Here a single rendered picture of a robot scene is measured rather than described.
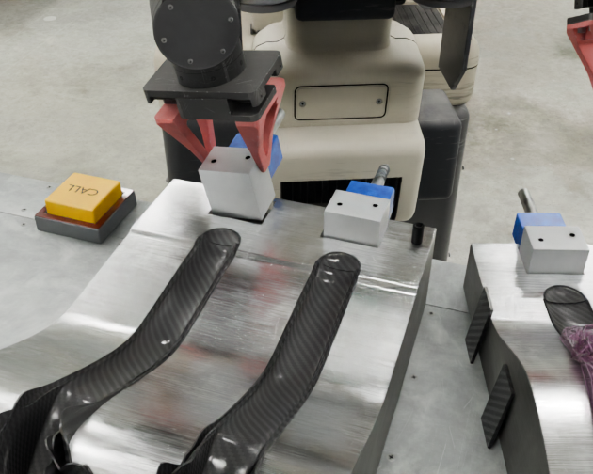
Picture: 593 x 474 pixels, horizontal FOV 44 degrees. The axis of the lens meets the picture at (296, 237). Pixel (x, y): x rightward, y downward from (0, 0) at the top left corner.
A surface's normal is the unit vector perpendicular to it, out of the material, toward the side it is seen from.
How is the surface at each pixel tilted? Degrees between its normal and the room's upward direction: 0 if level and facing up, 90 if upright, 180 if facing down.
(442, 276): 0
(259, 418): 27
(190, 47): 93
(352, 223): 90
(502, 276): 0
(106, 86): 0
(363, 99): 98
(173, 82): 11
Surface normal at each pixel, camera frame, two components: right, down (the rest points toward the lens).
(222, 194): -0.32, 0.68
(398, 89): 0.07, 0.71
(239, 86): -0.18, -0.73
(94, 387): 0.18, -0.96
